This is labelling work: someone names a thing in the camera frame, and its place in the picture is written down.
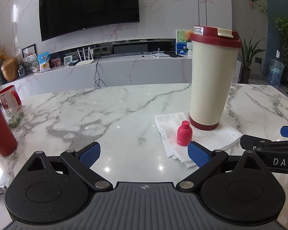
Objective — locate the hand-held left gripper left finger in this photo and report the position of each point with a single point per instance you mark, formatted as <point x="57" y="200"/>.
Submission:
<point x="90" y="154"/>

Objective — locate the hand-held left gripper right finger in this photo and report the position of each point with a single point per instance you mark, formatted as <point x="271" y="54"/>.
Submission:
<point x="199" y="155"/>

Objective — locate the small red bottle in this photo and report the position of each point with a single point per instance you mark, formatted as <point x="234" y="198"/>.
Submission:
<point x="183" y="134"/>

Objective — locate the white towel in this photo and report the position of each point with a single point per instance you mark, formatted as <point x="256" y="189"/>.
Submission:
<point x="168" y="134"/>

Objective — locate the cream tumbler with red lid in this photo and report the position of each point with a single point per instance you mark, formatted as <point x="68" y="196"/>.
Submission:
<point x="213" y="81"/>

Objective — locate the blue water jug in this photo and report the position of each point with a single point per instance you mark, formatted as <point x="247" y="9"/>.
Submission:
<point x="274" y="73"/>

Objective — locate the potted long-leaf plant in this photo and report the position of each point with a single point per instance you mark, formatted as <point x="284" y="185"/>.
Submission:
<point x="246" y="74"/>

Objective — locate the glass jar with green contents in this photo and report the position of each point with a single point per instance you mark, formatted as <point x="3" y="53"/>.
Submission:
<point x="14" y="119"/>

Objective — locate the small black box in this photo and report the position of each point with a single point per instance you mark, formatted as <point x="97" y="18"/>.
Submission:
<point x="73" y="63"/>

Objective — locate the white router with antennas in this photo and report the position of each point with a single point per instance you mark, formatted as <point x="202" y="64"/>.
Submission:
<point x="85" y="62"/>

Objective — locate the tall red thermos bottle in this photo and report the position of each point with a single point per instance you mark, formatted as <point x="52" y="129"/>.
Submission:
<point x="2" y="124"/>

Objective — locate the white marble television console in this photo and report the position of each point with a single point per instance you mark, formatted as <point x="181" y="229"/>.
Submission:
<point x="134" y="71"/>

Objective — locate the white desk thermometer display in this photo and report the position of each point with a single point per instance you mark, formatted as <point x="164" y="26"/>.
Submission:
<point x="68" y="60"/>

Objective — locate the dark red printed box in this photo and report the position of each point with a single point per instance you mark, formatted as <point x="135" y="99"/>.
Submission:
<point x="55" y="63"/>

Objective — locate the blue snack bag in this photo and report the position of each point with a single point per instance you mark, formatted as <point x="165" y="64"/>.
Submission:
<point x="43" y="63"/>

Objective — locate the dark glass jar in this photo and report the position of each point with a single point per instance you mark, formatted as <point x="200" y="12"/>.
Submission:
<point x="22" y="71"/>

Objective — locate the dark snack bag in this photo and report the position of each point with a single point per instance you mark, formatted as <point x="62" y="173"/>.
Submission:
<point x="31" y="64"/>

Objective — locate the black media box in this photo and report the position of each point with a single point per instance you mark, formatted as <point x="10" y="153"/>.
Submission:
<point x="129" y="48"/>

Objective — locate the colourful flower painting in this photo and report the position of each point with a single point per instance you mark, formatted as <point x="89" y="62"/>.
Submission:
<point x="181" y="43"/>

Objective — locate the brown round vase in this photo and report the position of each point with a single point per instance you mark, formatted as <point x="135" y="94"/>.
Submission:
<point x="9" y="69"/>

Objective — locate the black picture frame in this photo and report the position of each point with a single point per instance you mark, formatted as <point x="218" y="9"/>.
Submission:
<point x="28" y="49"/>

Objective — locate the black wall television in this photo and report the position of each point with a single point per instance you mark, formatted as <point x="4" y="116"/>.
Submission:
<point x="86" y="7"/>

